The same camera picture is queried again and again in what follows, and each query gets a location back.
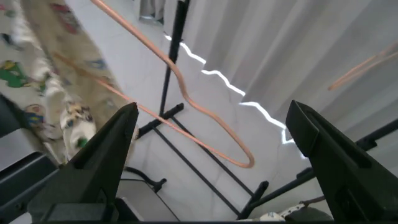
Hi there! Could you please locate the pink clothes hanger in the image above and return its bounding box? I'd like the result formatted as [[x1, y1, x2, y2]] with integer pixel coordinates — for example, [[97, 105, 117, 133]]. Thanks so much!
[[51, 0, 256, 169], [328, 42, 398, 91]]

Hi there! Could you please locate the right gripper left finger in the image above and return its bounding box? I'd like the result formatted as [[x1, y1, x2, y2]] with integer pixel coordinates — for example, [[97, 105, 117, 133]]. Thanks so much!
[[27, 101, 140, 222]]

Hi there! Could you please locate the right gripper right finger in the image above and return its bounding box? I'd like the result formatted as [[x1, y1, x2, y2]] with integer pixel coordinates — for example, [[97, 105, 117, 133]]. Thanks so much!
[[285, 99, 398, 222]]

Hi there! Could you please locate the cream printed garment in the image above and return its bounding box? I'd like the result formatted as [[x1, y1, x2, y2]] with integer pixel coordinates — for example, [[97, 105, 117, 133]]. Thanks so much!
[[0, 0, 139, 166]]

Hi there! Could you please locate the black clothes rack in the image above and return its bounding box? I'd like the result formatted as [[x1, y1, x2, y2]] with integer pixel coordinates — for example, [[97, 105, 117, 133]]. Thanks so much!
[[136, 0, 398, 220]]

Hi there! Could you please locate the white curtain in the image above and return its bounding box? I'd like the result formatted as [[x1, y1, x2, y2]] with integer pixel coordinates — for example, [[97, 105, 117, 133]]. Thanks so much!
[[138, 0, 398, 147]]

